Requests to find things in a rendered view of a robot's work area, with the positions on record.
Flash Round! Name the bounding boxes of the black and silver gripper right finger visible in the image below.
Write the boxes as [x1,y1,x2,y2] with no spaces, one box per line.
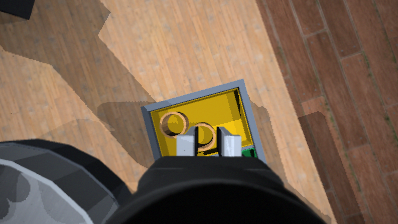
[216,126,242,156]

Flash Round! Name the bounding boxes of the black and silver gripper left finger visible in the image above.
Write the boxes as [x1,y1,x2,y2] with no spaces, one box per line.
[176,126,199,156]

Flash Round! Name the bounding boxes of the grey two-compartment sorting bin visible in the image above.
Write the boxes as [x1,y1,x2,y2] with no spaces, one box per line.
[141,79,268,166]

